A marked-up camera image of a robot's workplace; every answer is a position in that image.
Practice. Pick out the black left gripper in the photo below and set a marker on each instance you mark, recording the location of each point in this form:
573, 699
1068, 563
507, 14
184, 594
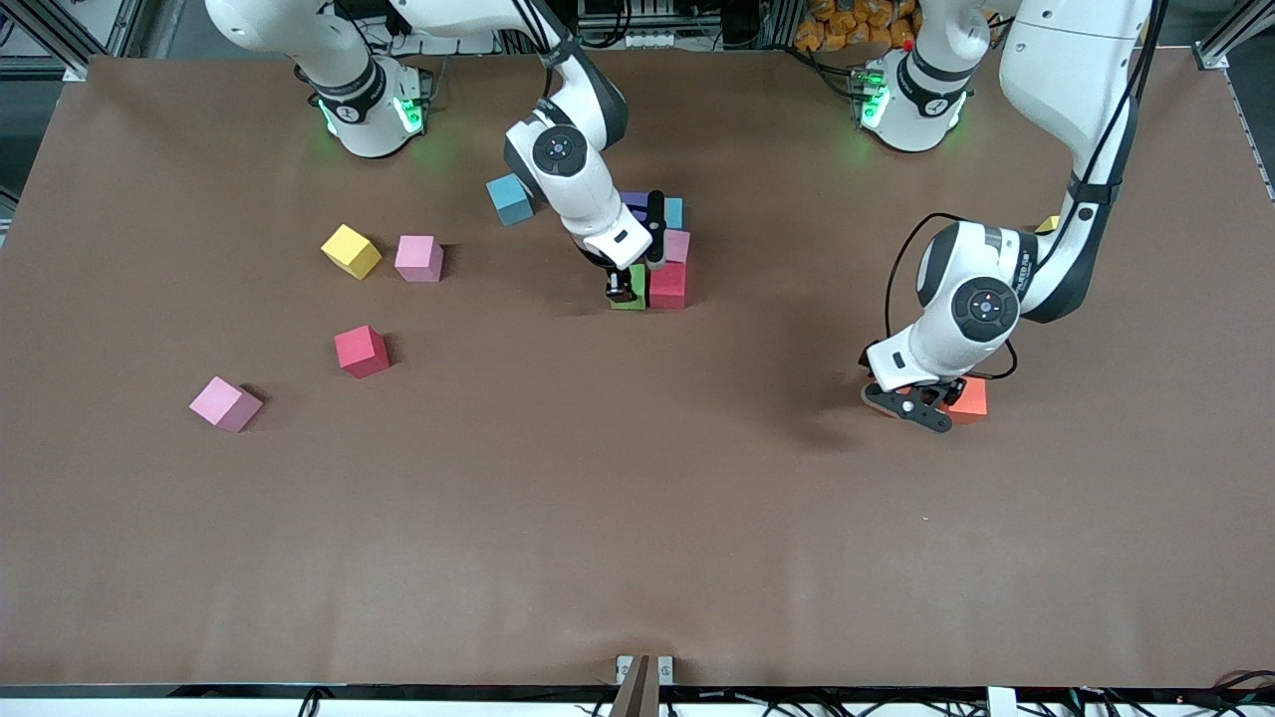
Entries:
952, 388

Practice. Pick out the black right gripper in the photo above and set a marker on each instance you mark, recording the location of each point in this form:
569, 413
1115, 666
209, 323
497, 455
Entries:
619, 284

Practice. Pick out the green foam cube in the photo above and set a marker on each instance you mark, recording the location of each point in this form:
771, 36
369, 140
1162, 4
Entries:
639, 298

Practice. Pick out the red foam cube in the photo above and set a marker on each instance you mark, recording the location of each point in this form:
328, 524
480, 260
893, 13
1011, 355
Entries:
361, 352
667, 286

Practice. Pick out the pink foam cube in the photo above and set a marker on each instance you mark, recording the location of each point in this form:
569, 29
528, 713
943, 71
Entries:
418, 259
678, 247
225, 404

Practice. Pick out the purple foam cube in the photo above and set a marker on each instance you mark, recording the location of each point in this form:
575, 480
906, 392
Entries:
636, 202

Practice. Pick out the cyan foam cube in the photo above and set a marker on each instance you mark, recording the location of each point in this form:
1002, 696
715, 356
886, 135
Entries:
504, 201
674, 213

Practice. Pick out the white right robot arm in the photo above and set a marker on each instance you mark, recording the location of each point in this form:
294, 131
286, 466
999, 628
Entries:
588, 204

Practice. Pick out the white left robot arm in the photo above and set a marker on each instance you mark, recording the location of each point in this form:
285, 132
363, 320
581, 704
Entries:
936, 339

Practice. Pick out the orange foam cube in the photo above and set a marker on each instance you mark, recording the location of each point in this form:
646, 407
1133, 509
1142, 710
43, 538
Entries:
971, 398

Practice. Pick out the yellow foam cube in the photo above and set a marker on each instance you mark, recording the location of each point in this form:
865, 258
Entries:
351, 251
1048, 226

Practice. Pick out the small white power strip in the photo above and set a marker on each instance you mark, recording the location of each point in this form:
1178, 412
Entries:
652, 40

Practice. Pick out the table cover sheet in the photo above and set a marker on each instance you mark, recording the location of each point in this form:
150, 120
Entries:
637, 548

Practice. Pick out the dark equipment rack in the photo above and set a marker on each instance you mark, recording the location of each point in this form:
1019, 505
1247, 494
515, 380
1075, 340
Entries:
717, 15

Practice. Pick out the large white power strip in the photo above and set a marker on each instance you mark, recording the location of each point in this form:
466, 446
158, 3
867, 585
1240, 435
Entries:
458, 45

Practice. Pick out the white label block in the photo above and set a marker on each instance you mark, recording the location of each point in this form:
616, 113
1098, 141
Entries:
1001, 705

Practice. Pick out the orange packets pile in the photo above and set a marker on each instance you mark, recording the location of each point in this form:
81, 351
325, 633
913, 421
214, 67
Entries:
847, 25

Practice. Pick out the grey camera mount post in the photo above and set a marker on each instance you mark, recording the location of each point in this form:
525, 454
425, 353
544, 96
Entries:
637, 692

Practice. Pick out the aluminium frame profile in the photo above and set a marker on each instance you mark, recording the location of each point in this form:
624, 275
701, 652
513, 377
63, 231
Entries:
120, 30
1210, 58

